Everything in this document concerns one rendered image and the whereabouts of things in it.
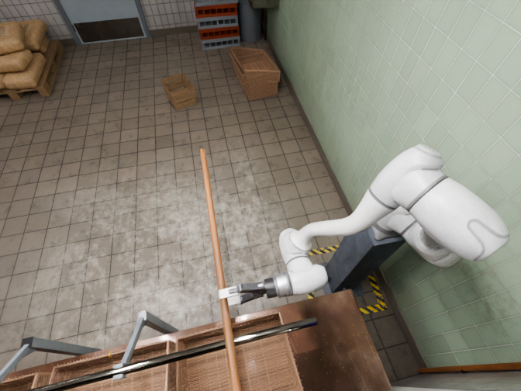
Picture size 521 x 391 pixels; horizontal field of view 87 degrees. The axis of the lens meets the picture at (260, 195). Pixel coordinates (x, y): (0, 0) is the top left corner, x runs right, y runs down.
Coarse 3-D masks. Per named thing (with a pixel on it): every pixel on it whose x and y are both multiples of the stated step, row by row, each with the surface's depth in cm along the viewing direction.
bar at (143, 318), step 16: (144, 320) 123; (160, 320) 143; (304, 320) 102; (240, 336) 100; (256, 336) 99; (272, 336) 100; (32, 352) 119; (64, 352) 139; (80, 352) 149; (128, 352) 103; (176, 352) 97; (192, 352) 96; (208, 352) 97; (112, 368) 95; (128, 368) 94; (144, 368) 94; (64, 384) 91; (80, 384) 91
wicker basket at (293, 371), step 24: (192, 336) 140; (216, 336) 152; (192, 360) 145; (216, 360) 145; (240, 360) 145; (264, 360) 145; (288, 360) 142; (192, 384) 139; (216, 384) 139; (240, 384) 139
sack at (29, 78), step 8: (40, 56) 365; (32, 64) 351; (40, 64) 360; (8, 72) 342; (24, 72) 342; (32, 72) 345; (40, 72) 358; (8, 80) 336; (16, 80) 336; (24, 80) 338; (32, 80) 341; (16, 88) 344
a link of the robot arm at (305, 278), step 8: (304, 256) 111; (288, 264) 111; (296, 264) 109; (304, 264) 108; (288, 272) 107; (296, 272) 106; (304, 272) 105; (312, 272) 105; (320, 272) 106; (296, 280) 104; (304, 280) 104; (312, 280) 104; (320, 280) 105; (296, 288) 104; (304, 288) 104; (312, 288) 104; (320, 288) 107
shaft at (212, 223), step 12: (204, 156) 144; (204, 168) 139; (204, 180) 136; (216, 228) 121; (216, 240) 117; (216, 252) 114; (216, 264) 111; (216, 276) 109; (228, 312) 101; (228, 324) 98; (228, 336) 96; (228, 348) 94; (228, 360) 93
